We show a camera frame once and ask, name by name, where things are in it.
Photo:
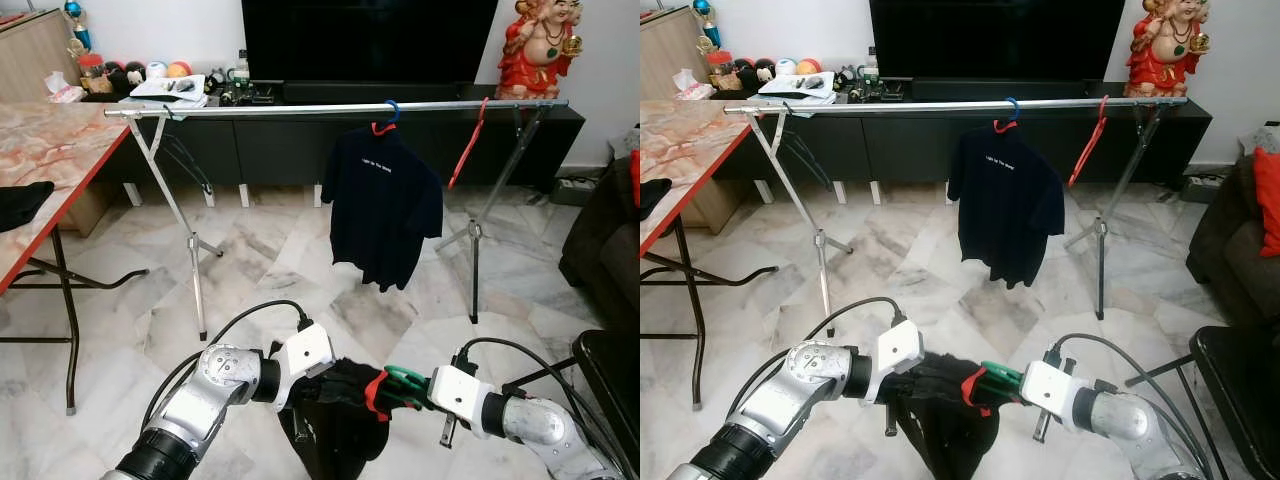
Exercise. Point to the dark sofa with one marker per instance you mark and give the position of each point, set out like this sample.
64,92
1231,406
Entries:
1225,260
605,250

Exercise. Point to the red cushion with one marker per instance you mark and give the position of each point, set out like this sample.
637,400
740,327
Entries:
1268,200
636,180

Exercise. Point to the blue and red clothes hanger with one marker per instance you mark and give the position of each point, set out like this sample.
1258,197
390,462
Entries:
1003,127
380,128

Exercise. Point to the white paper stack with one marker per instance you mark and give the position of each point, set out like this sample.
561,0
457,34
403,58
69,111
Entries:
165,95
795,92

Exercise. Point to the small black box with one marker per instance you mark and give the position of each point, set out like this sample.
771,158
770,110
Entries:
264,96
891,93

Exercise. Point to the glass jar red lid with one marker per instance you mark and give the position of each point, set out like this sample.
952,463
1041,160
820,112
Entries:
92,75
720,72

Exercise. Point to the black clothes hanger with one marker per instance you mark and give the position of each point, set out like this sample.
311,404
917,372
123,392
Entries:
186,160
810,160

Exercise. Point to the navy t-shirt white print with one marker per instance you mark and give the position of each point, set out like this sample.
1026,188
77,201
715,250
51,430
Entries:
385,210
1010,205

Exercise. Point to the black chair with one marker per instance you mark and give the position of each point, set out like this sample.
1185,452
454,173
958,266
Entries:
1235,380
610,380

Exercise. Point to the black remote control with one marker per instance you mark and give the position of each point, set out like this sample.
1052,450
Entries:
231,94
858,91

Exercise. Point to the pink tissue pack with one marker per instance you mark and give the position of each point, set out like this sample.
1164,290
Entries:
690,87
62,90

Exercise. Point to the black garment red collar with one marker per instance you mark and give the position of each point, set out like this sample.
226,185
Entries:
340,440
945,440

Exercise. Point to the black mouse plush toy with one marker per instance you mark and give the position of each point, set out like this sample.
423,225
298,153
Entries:
125,75
753,72

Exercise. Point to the orange red round toy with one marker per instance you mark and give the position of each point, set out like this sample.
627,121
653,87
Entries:
808,66
179,69

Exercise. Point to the light wooden cabinet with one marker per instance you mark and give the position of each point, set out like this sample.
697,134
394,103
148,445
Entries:
670,55
35,60

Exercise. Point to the black computer mouse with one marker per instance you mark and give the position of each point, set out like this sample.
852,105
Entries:
808,83
180,85

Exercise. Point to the clear bottle green label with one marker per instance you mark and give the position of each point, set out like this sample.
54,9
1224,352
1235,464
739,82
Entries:
871,67
241,70

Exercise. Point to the gold trophy blue ball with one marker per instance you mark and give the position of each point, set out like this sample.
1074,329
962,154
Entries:
708,35
80,40

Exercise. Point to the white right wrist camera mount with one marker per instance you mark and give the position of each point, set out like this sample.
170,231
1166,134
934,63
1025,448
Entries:
460,395
1050,390

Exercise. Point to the silver clothes rack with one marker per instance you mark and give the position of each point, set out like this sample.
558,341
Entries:
900,106
300,109

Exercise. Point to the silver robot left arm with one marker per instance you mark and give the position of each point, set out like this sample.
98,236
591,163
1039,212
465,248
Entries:
210,390
800,385

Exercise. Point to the white blue round toy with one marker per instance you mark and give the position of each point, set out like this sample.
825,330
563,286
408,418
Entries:
156,71
786,68

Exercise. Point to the black soundbar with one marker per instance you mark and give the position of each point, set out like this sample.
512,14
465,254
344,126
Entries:
380,91
1000,90

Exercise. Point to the red laughing buddha statue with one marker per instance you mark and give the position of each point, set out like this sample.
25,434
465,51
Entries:
535,60
1165,60

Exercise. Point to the black television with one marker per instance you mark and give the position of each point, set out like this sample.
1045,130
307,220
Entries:
1000,40
370,40

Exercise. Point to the black tv console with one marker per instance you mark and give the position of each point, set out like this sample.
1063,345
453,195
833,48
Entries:
270,150
900,150

